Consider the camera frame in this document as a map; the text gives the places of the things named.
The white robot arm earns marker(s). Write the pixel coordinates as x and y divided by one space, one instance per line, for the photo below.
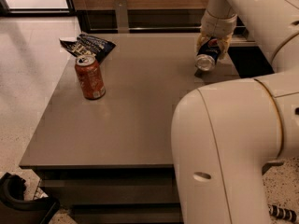
223 134

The dark blue chip bag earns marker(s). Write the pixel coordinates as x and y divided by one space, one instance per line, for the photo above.
89 45

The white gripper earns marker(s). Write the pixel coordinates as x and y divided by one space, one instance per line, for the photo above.
219 26

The blue pepsi can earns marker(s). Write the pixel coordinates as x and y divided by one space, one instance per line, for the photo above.
208 55

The grey drawer cabinet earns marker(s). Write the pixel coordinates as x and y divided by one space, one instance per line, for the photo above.
109 160

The orange soda can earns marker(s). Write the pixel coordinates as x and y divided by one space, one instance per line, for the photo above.
89 77

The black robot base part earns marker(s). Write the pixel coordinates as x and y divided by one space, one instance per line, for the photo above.
14 209

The left metal bracket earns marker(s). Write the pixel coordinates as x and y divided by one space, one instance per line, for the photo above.
121 13

